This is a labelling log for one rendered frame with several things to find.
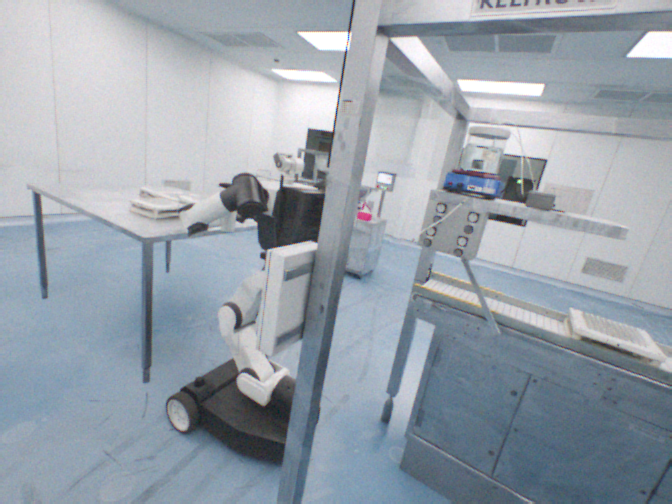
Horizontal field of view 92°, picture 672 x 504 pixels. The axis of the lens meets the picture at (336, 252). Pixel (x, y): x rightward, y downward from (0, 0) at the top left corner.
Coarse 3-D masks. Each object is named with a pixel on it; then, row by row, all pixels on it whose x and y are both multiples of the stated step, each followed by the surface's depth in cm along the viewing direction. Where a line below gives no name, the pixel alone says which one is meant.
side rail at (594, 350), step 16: (416, 288) 140; (464, 304) 130; (496, 320) 125; (512, 320) 122; (544, 336) 117; (560, 336) 115; (592, 352) 110; (608, 352) 108; (640, 368) 104; (656, 368) 102
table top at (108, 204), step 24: (48, 192) 217; (72, 192) 229; (96, 192) 242; (120, 192) 256; (144, 192) 272; (96, 216) 186; (120, 216) 192; (144, 216) 201; (144, 240) 164; (168, 240) 175
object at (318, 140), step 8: (312, 136) 730; (320, 136) 721; (328, 136) 712; (312, 144) 733; (320, 144) 724; (328, 144) 716; (328, 152) 719; (304, 160) 749; (312, 160) 740; (304, 168) 753; (312, 168) 743; (304, 176) 756; (312, 176) 747; (320, 176) 738
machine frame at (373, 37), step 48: (384, 0) 63; (432, 0) 58; (624, 0) 46; (384, 48) 69; (432, 96) 113; (336, 144) 73; (336, 192) 75; (336, 240) 76; (336, 288) 82; (288, 432) 95; (288, 480) 98
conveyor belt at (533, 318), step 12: (432, 288) 150; (444, 288) 153; (456, 288) 156; (468, 300) 143; (492, 300) 148; (468, 312) 131; (504, 312) 136; (516, 312) 139; (528, 312) 141; (504, 324) 125; (540, 324) 130; (552, 324) 132; (636, 372) 106
